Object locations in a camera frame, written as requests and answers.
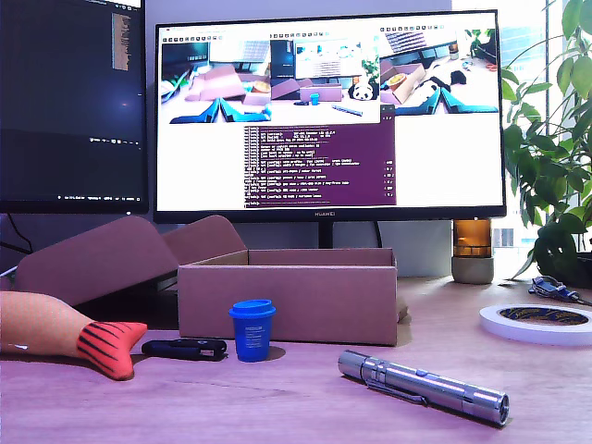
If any white tape roll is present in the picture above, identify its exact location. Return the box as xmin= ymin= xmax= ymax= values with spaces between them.
xmin=478 ymin=303 xmax=592 ymax=348

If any open cardboard box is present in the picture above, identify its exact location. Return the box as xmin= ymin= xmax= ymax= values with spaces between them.
xmin=13 ymin=214 xmax=411 ymax=348

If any small blue lidded cup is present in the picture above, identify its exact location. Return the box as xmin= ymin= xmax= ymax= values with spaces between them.
xmin=228 ymin=299 xmax=278 ymax=364

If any Huawei computer monitor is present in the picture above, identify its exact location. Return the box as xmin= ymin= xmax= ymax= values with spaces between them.
xmin=153 ymin=9 xmax=508 ymax=251

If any black USB stick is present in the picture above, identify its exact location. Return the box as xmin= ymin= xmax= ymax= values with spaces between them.
xmin=141 ymin=338 xmax=229 ymax=363

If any amber glass lamp, grey base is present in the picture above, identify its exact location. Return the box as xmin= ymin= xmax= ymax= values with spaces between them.
xmin=450 ymin=218 xmax=496 ymax=285

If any silver pen flashlight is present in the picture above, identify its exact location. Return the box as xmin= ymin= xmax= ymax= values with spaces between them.
xmin=337 ymin=349 xmax=512 ymax=428

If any green leafy houseplant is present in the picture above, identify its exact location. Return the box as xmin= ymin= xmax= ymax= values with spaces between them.
xmin=501 ymin=0 xmax=592 ymax=289

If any dark computer monitor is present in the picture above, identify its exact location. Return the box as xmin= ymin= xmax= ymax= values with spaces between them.
xmin=0 ymin=0 xmax=150 ymax=216

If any blue key bunch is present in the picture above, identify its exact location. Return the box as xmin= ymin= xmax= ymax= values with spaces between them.
xmin=528 ymin=275 xmax=579 ymax=303

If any orange fish plush toy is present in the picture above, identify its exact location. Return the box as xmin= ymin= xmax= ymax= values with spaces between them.
xmin=0 ymin=290 xmax=149 ymax=382

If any black plant pot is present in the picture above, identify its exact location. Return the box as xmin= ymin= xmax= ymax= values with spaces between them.
xmin=575 ymin=252 xmax=592 ymax=289

